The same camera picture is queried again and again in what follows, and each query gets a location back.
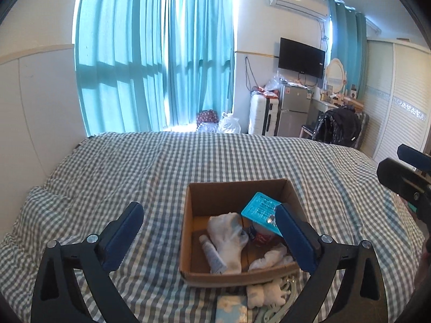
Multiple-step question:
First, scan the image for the white plush toy blue star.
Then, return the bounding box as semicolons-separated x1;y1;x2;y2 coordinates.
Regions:
246;279;287;309

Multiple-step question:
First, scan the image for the teal plastic stencil card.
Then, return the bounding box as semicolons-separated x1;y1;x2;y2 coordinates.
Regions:
241;192;281;236

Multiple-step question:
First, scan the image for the small white tube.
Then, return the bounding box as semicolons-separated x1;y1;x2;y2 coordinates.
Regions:
199;235;227;274

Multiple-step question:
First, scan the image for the cream lace garment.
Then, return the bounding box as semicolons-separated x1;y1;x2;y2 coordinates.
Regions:
248;243;294;271

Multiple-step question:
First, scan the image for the checkered bed cover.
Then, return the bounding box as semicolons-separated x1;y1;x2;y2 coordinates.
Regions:
1;132;424;322

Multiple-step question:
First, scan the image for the white louvred wardrobe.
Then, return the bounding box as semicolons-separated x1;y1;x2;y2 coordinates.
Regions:
361;39;430;163

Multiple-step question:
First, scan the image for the black jacket on chair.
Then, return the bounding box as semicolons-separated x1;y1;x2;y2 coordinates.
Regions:
312;106;362;147

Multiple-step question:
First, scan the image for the wooden vanity desk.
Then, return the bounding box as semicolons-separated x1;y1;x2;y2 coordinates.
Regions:
312;93;364;113

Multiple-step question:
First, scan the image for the oval vanity mirror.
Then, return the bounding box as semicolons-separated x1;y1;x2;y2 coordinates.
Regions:
324;58;346;93

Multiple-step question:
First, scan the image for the light blue floral pouch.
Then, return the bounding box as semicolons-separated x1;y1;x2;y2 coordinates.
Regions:
215;295;248;323

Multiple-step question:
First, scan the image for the silver mini fridge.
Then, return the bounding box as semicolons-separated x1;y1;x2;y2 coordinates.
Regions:
277;82;312;137

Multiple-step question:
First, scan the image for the white sock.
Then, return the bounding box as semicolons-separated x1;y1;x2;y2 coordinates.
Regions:
207;212;249;275

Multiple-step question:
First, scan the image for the teal side curtain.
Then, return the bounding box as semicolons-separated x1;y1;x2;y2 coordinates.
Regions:
328;0;367;99

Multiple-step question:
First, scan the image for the white suitcase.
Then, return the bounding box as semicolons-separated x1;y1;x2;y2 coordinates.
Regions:
248;91;279;136

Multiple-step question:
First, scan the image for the brown cardboard box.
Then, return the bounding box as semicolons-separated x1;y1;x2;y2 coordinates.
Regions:
179;179;306;288

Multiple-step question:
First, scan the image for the white plastic bag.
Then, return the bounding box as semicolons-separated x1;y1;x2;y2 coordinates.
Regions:
218;112;241;134

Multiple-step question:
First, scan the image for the white air conditioner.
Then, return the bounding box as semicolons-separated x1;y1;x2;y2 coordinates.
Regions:
269;0;329;20

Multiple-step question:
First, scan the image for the red patterned bag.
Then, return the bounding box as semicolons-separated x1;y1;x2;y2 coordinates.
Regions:
196;109;219;133

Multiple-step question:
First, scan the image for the teal window curtain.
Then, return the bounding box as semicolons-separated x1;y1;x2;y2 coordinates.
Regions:
75;0;235;135

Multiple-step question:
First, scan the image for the black wall television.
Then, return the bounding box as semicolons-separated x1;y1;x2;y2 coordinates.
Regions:
278;38;326;79

